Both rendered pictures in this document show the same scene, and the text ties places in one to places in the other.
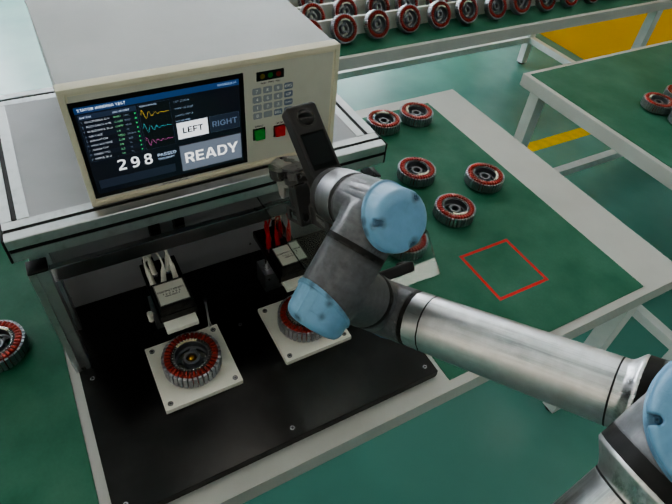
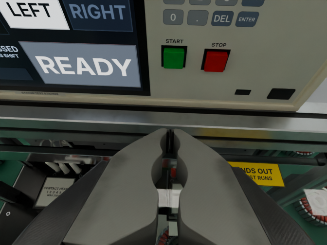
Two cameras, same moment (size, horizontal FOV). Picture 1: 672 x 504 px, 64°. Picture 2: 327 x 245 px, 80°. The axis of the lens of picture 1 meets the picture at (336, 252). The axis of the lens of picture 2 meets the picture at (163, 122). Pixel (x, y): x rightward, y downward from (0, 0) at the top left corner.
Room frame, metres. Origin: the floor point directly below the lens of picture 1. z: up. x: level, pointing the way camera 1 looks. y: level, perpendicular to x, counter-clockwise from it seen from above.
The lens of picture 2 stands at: (0.65, 0.07, 1.29)
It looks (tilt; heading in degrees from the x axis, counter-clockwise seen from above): 54 degrees down; 35
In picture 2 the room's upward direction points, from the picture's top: straight up
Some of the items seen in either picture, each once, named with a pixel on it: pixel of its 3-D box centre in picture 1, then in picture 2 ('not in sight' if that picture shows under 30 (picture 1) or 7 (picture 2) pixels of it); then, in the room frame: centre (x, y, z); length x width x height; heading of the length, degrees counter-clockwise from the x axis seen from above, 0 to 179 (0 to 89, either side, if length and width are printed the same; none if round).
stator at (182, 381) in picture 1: (192, 359); not in sight; (0.56, 0.26, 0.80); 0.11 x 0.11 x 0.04
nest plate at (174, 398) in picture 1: (193, 366); not in sight; (0.56, 0.26, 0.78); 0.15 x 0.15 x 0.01; 33
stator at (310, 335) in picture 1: (304, 316); not in sight; (0.69, 0.05, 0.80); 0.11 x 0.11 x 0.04
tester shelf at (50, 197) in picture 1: (183, 131); (128, 34); (0.90, 0.33, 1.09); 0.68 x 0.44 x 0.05; 123
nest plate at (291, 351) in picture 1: (303, 323); not in sight; (0.69, 0.05, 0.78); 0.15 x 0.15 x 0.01; 33
